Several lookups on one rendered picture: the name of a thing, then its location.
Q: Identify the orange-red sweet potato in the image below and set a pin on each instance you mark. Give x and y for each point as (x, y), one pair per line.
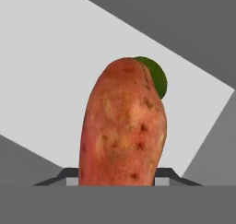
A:
(123, 126)

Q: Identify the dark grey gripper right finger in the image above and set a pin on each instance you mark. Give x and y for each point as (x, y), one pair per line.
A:
(167, 174)

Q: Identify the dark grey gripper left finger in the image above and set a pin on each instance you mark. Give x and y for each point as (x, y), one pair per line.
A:
(69, 174)

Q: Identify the pale grey fridge shelf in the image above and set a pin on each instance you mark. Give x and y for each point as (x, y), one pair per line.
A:
(61, 80)

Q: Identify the green lime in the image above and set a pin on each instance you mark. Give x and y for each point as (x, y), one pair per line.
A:
(157, 75)

